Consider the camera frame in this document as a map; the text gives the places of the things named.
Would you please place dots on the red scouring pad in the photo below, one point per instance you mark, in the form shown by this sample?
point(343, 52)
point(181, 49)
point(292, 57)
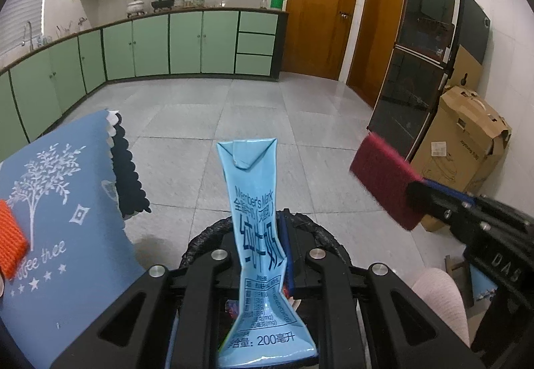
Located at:
point(384, 169)

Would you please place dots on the metal faucet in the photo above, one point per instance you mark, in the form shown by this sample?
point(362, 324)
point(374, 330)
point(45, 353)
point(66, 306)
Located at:
point(28, 31)

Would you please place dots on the black refrigerator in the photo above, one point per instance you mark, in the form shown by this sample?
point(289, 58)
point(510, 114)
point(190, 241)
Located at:
point(417, 60)

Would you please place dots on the orange knitted cloth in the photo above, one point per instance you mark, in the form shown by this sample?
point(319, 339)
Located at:
point(12, 235)

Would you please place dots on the green lower cabinets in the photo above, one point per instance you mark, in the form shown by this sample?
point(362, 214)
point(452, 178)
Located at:
point(183, 43)

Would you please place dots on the white pot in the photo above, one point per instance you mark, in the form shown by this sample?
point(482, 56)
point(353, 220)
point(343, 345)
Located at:
point(135, 7)

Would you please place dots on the blue milk carton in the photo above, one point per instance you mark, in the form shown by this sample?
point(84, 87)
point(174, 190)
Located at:
point(258, 206)

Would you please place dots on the black wok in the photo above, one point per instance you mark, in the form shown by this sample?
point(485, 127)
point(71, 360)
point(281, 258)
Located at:
point(162, 3)

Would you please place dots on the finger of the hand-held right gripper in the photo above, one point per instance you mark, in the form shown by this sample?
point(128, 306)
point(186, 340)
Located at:
point(429, 197)
point(452, 191)

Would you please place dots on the black lined trash bin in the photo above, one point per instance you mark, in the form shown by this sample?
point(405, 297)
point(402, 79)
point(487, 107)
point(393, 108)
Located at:
point(200, 239)

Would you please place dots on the person's pink trouser leg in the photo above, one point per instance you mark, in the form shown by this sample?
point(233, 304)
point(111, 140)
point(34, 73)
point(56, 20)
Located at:
point(438, 298)

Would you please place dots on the navy scalloped cloth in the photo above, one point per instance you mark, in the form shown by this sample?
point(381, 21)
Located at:
point(125, 173)

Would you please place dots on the flat cardboard sheet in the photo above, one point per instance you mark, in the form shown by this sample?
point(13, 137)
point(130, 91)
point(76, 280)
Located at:
point(467, 64)

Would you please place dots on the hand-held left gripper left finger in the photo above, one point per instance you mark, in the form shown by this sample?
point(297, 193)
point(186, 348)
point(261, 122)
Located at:
point(208, 269)

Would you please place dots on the blue tree print tablecloth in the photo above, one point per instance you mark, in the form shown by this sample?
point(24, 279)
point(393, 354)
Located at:
point(62, 194)

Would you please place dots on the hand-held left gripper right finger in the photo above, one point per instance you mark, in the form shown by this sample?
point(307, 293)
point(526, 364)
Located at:
point(288, 256)

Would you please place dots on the large open cardboard box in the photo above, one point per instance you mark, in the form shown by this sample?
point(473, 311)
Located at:
point(459, 143)

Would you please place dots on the wooden door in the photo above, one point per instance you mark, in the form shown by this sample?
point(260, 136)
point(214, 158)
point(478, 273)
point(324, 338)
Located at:
point(384, 27)
point(321, 10)

